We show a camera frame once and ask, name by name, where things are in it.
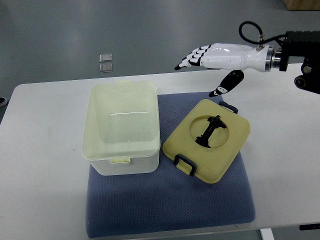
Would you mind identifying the dark round object at edge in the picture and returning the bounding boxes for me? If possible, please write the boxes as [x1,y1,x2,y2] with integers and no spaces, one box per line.
[0,97,8,107]

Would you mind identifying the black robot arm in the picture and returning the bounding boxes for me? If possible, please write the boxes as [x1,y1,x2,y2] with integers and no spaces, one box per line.
[270,31,320,94]

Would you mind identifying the brown cardboard box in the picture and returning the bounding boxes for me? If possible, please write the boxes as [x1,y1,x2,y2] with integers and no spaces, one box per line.
[283,0,320,11]

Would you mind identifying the white storage box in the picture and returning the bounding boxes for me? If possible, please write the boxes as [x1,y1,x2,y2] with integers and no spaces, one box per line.
[81,80,161,176]

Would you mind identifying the upper floor metal plate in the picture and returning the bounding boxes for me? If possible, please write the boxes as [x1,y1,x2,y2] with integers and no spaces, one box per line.
[99,53,113,63]

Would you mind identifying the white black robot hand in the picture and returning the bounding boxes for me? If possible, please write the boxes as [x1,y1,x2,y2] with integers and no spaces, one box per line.
[174,43,277,97]

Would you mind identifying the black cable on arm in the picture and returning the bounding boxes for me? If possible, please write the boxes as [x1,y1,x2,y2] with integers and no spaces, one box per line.
[238,21,288,47]

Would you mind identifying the blue grey cushion mat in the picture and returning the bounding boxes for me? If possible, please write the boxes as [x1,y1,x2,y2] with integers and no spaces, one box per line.
[85,91,257,239]

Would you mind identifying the yellow box lid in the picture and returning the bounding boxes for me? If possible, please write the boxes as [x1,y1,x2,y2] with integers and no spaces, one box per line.
[162,99,251,184]

